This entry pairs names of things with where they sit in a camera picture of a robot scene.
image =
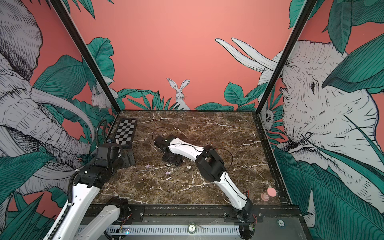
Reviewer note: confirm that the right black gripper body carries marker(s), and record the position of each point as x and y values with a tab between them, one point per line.
173	160

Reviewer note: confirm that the white slotted cable duct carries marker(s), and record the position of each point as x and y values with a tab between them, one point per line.
178	230

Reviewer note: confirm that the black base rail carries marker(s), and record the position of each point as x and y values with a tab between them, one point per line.
140	213

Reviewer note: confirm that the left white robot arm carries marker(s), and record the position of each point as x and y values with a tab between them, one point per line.
84	186

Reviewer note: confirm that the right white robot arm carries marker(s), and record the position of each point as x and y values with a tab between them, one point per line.
212	169

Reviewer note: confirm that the black white checkerboard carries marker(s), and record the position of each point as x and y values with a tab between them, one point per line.
125	132

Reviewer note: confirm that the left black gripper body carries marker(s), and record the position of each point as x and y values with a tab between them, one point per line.
124	161

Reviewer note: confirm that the pink open round case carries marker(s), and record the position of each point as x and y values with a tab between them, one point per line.
270	193

